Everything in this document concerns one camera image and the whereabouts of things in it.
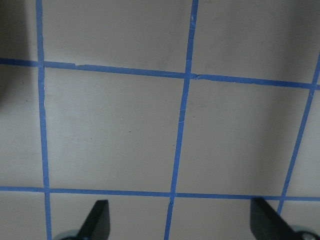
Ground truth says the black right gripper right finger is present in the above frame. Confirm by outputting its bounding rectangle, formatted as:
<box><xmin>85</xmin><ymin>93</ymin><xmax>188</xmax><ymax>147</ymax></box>
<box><xmin>250</xmin><ymin>197</ymin><xmax>303</xmax><ymax>240</ymax></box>

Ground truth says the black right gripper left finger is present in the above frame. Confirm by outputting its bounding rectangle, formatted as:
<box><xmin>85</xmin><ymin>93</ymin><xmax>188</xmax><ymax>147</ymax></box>
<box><xmin>76</xmin><ymin>200</ymin><xmax>111</xmax><ymax>240</ymax></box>

